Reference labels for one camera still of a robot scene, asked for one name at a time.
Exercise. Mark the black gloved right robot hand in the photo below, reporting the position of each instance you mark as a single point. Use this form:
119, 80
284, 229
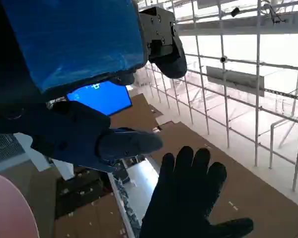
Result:
183, 193

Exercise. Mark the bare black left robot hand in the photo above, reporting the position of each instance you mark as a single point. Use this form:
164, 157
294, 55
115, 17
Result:
72, 39

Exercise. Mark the pink bowl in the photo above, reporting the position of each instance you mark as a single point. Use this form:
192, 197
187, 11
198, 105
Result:
7, 208

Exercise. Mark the brown cardboard partition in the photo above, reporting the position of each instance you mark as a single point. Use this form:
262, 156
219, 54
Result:
238, 178

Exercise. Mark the blue computer monitor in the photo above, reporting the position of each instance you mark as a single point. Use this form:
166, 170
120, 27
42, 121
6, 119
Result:
101, 98

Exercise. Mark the dark drawer shelf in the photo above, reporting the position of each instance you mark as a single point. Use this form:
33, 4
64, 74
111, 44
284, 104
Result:
82, 188

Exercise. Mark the grey hanging panel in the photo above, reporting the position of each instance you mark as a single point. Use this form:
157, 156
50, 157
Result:
238, 80

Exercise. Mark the large white mesh-front unit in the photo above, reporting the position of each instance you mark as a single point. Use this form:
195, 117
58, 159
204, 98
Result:
5, 148

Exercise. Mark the white metal grid frame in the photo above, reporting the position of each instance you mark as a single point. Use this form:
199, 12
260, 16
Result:
257, 74

